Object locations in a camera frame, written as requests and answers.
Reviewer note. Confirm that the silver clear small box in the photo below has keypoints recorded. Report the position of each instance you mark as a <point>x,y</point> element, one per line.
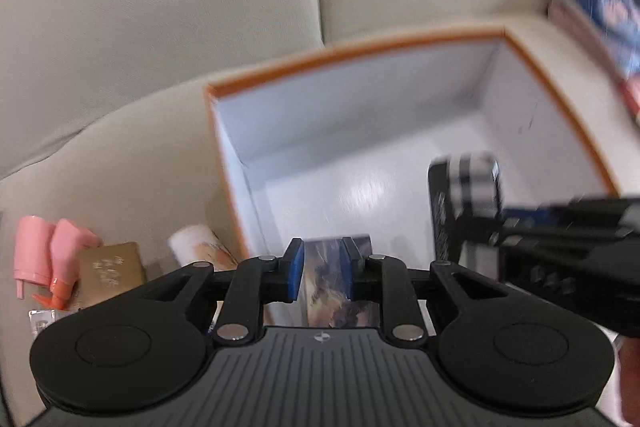
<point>41,319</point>

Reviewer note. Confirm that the orange white cardboard box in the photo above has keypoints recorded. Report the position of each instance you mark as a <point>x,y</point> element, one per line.
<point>338,141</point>

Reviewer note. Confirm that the beige fabric sofa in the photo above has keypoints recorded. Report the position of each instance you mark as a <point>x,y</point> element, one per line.
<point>103,117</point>

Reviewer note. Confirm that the white floral tube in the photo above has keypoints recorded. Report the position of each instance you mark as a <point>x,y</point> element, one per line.
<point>198,243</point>

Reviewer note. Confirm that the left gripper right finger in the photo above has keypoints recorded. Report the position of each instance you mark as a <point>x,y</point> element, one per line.
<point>387,281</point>

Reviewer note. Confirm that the red white book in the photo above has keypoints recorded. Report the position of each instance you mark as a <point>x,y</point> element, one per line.
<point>630,93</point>

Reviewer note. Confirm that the pink bottle with cap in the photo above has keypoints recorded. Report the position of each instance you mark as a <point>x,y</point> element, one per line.
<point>32,261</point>

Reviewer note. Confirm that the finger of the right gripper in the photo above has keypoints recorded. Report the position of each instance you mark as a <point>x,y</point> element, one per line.
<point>469,182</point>

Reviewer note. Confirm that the gold brown small box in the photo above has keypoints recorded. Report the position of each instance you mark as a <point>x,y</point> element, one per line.
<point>108,271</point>

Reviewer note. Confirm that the blue magazine stack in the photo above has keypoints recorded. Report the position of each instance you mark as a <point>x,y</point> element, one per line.
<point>607,29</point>

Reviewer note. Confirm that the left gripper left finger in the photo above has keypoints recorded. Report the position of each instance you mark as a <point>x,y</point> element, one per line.
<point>243,294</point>

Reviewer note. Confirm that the pink bottle orange cap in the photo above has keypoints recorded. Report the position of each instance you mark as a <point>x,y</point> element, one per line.
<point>68,240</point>

